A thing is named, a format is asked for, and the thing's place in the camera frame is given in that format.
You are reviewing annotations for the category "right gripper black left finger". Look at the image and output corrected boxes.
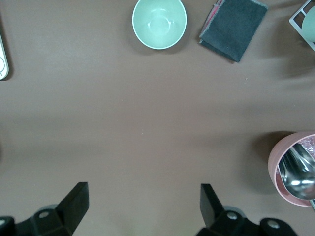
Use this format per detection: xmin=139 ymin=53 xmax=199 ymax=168
xmin=0 ymin=181 xmax=90 ymax=236

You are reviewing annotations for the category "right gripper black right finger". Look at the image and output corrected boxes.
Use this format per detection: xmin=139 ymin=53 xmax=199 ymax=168
xmin=196 ymin=183 xmax=299 ymax=236

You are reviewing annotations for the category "pink bowl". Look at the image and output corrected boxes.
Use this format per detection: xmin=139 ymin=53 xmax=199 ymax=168
xmin=267 ymin=131 xmax=315 ymax=207

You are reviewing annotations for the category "metal scoop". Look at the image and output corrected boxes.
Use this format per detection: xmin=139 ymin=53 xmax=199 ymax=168
xmin=278 ymin=143 xmax=315 ymax=200

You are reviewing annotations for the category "crinkled pink plastic film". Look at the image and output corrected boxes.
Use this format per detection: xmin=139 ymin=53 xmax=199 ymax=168
xmin=302 ymin=137 xmax=315 ymax=154

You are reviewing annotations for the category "cream tray with bear print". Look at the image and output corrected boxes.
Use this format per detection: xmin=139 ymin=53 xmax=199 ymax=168
xmin=0 ymin=12 xmax=10 ymax=81

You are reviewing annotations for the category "dark grey folded cloth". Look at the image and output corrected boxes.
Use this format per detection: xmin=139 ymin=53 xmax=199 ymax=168
xmin=198 ymin=0 xmax=269 ymax=63

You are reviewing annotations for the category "mint green bowl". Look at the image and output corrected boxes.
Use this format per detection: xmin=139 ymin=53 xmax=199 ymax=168
xmin=132 ymin=0 xmax=188 ymax=50

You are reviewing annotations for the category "white wire cup rack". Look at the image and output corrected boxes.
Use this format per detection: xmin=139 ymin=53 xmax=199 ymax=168
xmin=288 ymin=0 xmax=315 ymax=52

